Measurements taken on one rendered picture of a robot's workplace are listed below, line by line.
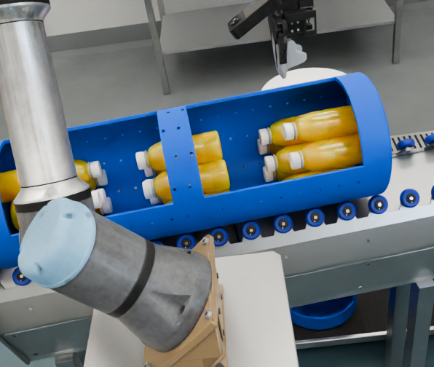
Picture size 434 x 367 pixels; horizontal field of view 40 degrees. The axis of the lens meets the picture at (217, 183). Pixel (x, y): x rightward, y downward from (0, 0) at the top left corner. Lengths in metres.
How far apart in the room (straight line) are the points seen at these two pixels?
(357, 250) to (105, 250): 0.80
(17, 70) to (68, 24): 3.90
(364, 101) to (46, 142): 0.68
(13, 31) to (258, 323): 0.56
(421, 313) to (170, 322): 1.08
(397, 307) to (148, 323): 1.25
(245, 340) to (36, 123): 0.44
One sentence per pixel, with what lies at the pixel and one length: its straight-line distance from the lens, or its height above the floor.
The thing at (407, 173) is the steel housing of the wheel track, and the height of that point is 0.93.
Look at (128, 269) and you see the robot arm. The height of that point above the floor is 1.34.
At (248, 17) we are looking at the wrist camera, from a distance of 1.18.
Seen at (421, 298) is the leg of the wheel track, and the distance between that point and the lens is 1.73.
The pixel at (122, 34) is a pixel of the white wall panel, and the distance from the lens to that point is 4.75.
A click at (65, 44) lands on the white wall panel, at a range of 4.85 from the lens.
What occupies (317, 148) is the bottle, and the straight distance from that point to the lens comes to 1.31.
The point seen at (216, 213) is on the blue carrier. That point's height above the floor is 1.06.
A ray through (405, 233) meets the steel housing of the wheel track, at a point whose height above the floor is 0.88.
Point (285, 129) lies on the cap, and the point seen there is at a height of 1.16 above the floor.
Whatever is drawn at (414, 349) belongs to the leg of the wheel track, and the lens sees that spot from 1.90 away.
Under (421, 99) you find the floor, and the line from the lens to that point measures 3.68.
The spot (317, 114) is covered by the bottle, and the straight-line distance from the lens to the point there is 1.33.
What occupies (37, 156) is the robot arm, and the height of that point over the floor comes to 1.42.
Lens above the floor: 1.88
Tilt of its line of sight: 38 degrees down
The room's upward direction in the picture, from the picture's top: 9 degrees counter-clockwise
